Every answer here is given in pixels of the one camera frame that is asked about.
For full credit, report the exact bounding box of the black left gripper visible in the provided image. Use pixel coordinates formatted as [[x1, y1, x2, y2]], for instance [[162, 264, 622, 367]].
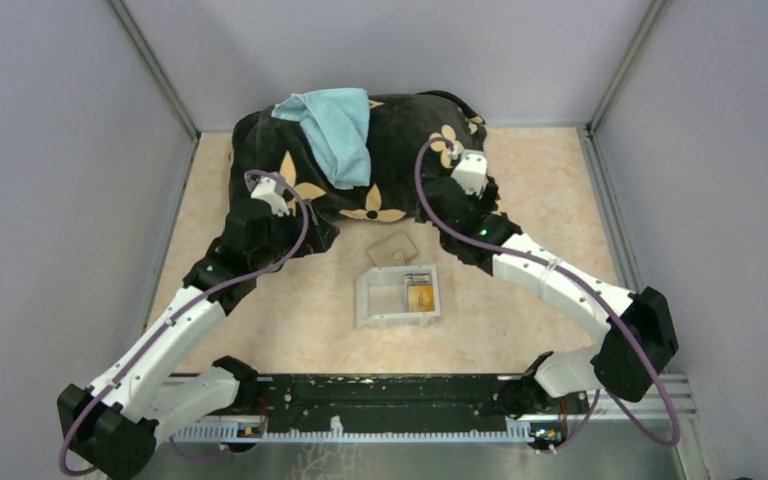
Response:
[[251, 197, 339, 273]]

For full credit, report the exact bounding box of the beige card holder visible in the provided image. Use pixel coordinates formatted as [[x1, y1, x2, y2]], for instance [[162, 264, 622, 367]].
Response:
[[367, 232, 418, 267]]

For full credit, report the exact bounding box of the stack of credit cards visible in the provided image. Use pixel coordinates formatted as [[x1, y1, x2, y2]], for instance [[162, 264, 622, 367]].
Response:
[[405, 272, 436, 313]]

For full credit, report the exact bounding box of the white plastic tray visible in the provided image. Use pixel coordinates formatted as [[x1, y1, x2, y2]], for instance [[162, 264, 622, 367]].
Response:
[[354, 265, 442, 329]]

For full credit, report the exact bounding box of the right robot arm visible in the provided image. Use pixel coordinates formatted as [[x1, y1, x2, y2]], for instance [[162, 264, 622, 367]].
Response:
[[414, 177, 678, 412]]

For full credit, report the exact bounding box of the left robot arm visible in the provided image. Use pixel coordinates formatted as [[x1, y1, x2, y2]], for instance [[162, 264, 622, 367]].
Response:
[[57, 199, 340, 479]]

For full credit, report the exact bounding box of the black pillow with yellow flowers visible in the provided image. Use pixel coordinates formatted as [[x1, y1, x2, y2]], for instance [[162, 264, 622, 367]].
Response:
[[229, 90, 487, 227]]

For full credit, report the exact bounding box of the light blue towel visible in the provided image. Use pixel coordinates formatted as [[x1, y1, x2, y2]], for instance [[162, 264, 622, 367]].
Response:
[[272, 88, 372, 190]]

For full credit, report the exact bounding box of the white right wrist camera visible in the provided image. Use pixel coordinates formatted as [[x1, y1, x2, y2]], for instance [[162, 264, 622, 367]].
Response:
[[451, 150, 488, 196]]

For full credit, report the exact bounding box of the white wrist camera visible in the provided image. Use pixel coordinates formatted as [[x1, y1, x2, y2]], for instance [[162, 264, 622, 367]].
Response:
[[451, 150, 488, 196], [250, 176, 290, 217]]

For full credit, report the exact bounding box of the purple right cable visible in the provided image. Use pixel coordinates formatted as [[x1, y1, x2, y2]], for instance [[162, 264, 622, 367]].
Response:
[[413, 135, 682, 449]]

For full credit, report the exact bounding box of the purple cable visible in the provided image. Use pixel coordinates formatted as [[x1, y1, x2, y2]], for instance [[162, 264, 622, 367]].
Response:
[[413, 135, 682, 449], [57, 169, 311, 477]]

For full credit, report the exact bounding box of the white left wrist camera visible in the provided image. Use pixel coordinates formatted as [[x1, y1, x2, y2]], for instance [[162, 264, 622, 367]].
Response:
[[250, 176, 290, 217]]

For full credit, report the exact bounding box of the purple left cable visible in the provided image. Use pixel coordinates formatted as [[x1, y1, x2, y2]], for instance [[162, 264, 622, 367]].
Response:
[[57, 169, 311, 477]]

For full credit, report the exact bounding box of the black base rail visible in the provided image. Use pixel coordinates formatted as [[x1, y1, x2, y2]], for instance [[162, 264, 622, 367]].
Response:
[[195, 372, 591, 439]]

